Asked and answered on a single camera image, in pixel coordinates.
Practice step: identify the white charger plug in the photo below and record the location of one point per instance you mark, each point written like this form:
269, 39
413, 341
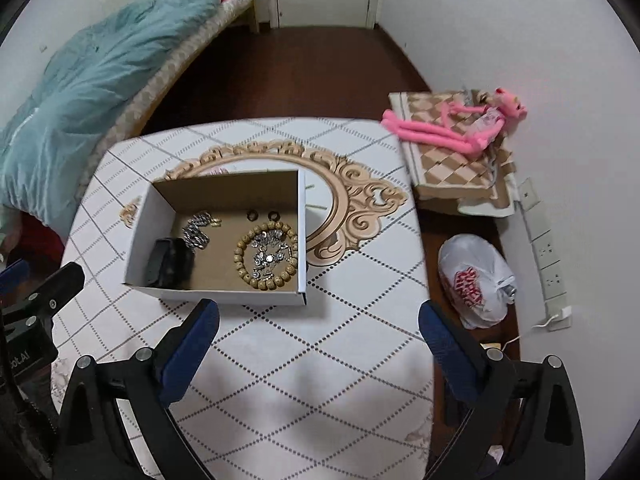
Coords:
565, 313

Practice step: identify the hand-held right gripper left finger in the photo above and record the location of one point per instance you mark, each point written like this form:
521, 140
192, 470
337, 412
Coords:
190, 350

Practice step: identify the red cloth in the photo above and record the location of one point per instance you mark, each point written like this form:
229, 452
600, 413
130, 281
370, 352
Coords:
42, 240

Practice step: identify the pink plush toy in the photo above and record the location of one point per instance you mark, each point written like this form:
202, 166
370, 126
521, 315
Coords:
435, 132

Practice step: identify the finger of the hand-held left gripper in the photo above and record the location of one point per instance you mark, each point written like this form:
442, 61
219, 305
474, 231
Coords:
60, 287
12, 275

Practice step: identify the white diamond pattern tablecloth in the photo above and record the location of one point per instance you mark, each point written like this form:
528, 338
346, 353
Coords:
300, 385

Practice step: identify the black smart watch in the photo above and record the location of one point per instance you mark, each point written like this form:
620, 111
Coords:
170, 262

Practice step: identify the white power strip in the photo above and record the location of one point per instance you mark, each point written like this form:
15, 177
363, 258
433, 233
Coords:
547, 255

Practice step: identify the small black rings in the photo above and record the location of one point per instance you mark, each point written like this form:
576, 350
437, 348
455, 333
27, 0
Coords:
268, 215

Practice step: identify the bed with patterned mattress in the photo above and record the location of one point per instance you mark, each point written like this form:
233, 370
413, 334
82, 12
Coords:
170, 75

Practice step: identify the teal duvet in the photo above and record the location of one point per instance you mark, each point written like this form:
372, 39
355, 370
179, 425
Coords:
90, 95

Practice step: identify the brown chequered folded blanket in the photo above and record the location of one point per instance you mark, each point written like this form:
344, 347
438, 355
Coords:
450, 170

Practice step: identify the white plastic bag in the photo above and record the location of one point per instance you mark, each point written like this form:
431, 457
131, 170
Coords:
470, 280

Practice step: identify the cardboard box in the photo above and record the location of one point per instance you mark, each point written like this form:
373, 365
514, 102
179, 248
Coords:
220, 270

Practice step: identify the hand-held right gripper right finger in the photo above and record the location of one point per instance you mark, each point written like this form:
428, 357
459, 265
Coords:
445, 347

